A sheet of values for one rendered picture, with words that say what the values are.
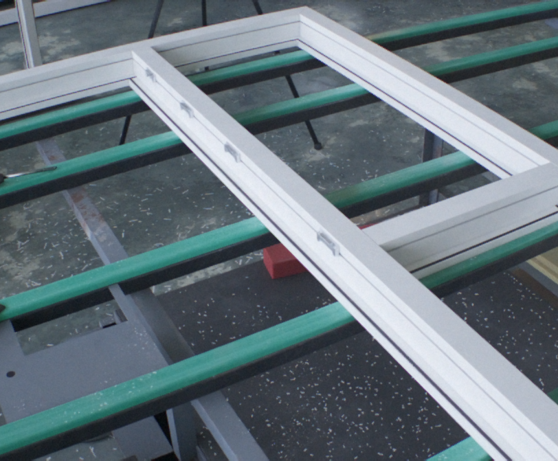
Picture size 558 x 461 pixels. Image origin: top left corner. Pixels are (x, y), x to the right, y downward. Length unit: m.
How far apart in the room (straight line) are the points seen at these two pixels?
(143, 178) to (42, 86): 1.44
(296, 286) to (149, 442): 0.44
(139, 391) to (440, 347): 0.36
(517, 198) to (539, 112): 2.48
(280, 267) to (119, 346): 0.57
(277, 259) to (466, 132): 0.44
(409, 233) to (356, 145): 2.16
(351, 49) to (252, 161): 0.54
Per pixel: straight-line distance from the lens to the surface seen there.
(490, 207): 1.19
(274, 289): 1.54
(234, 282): 1.56
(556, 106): 3.78
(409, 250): 1.12
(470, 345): 0.93
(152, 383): 0.98
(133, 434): 1.34
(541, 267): 1.60
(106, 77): 1.73
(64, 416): 0.97
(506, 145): 1.39
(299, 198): 1.16
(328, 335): 1.06
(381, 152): 3.21
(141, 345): 1.05
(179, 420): 1.21
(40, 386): 1.03
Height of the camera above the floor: 1.56
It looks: 34 degrees down
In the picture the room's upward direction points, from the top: 1 degrees counter-clockwise
